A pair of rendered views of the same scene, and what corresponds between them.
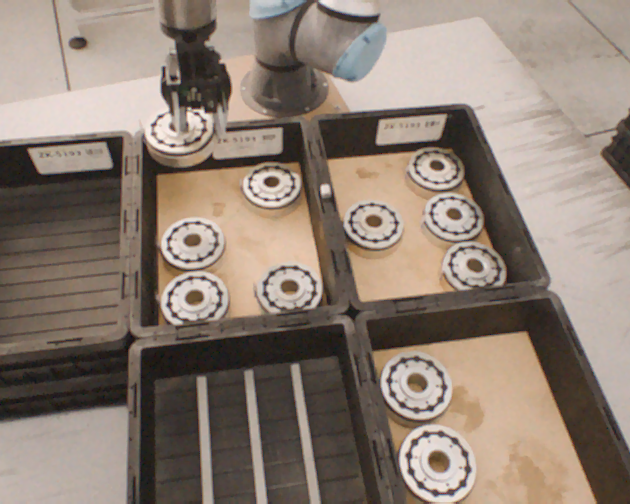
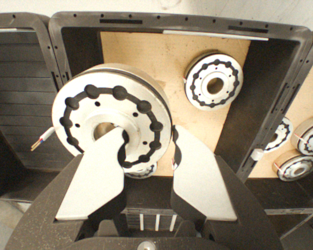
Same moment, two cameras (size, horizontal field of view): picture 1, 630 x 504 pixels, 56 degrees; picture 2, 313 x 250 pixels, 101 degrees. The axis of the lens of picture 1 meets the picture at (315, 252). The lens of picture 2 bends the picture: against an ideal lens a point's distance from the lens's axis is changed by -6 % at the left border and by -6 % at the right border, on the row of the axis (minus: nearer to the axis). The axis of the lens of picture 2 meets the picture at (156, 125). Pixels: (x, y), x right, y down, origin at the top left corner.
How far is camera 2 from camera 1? 0.94 m
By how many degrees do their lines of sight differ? 67
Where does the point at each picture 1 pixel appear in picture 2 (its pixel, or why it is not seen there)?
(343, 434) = not seen: hidden behind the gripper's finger
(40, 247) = (28, 102)
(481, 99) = not seen: outside the picture
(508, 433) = not seen: hidden behind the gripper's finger
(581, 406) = (277, 221)
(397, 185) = (312, 90)
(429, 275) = (272, 157)
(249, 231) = (179, 113)
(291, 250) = (203, 132)
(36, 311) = (49, 144)
